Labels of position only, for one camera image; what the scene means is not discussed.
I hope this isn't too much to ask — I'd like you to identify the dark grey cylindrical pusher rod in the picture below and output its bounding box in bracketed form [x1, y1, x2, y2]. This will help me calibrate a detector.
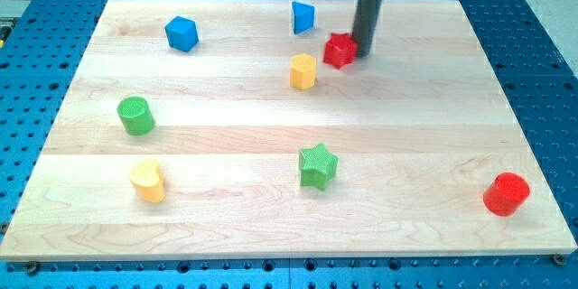
[351, 0, 383, 58]

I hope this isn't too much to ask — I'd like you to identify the red star block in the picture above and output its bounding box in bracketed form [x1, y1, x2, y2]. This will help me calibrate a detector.
[323, 33, 358, 70]

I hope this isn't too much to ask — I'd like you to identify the yellow hexagon block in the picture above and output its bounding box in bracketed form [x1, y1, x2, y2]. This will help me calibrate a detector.
[290, 53, 317, 89]

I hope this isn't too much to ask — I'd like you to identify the green star block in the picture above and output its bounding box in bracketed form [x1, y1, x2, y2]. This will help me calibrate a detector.
[299, 143, 339, 191]

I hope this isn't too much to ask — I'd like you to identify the blue triangular prism block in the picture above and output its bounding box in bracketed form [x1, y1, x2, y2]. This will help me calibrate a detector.
[292, 2, 315, 34]

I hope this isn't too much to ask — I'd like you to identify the blue cube block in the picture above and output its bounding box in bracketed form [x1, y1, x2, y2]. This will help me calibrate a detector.
[164, 16, 199, 52]

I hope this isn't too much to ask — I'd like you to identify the light wooden board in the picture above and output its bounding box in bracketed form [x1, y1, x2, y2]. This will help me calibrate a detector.
[1, 0, 576, 262]

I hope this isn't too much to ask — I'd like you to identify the red cylinder block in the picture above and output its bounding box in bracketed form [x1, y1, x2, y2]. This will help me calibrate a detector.
[482, 172, 531, 217]

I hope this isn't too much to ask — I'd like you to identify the green cylinder block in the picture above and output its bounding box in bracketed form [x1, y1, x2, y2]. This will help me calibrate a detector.
[117, 96, 154, 135]

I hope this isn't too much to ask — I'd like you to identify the yellow heart block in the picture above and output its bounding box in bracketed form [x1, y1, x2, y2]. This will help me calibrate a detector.
[129, 158, 166, 203]

